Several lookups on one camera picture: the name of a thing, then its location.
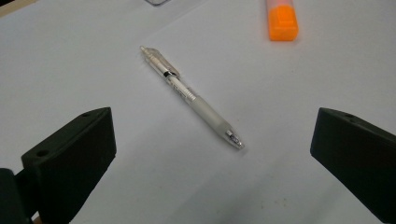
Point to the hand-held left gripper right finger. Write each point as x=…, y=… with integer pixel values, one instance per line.
x=358, y=155

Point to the clear retractable pen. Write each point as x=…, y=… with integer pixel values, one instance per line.
x=190, y=95

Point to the clear plastic pen organizer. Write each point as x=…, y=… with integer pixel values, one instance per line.
x=157, y=2

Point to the orange highlighter marker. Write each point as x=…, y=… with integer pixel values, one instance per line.
x=282, y=23

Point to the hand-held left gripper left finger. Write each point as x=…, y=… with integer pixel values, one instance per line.
x=74, y=155

